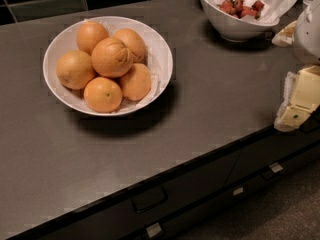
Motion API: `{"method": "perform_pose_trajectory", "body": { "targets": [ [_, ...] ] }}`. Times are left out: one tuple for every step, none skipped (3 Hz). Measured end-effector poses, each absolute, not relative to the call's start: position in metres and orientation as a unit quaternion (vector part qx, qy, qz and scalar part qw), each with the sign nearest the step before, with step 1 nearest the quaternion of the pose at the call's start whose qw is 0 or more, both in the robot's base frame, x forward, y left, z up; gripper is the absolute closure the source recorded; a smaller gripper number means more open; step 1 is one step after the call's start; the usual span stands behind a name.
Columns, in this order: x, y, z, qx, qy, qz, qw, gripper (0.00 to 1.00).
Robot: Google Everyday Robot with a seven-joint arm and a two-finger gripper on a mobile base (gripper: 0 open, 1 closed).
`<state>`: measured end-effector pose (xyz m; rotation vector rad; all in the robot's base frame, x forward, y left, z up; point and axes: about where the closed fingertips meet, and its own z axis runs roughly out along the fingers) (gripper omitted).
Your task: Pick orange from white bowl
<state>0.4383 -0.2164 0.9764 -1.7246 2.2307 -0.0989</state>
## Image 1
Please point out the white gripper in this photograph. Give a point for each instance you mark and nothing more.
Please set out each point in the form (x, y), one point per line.
(307, 34)

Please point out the orange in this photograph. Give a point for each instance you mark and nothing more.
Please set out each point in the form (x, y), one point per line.
(89, 34)
(102, 95)
(74, 69)
(111, 58)
(134, 42)
(136, 83)

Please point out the white bowl with strawberries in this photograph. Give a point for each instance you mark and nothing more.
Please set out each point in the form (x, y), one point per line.
(238, 30)

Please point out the large white bowl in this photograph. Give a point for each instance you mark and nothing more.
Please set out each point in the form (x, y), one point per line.
(64, 42)

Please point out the right dark drawer front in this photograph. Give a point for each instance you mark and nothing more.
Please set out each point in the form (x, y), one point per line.
(275, 153)

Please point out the dark drawer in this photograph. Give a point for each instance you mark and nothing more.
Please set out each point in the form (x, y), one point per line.
(240, 190)
(153, 209)
(275, 153)

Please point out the red strawberries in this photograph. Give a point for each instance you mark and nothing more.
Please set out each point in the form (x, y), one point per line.
(238, 9)

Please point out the lower dark drawer front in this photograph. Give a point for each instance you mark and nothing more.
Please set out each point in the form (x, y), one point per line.
(240, 190)

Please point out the left dark drawer front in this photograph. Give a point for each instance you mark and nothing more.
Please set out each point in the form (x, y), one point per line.
(153, 209)

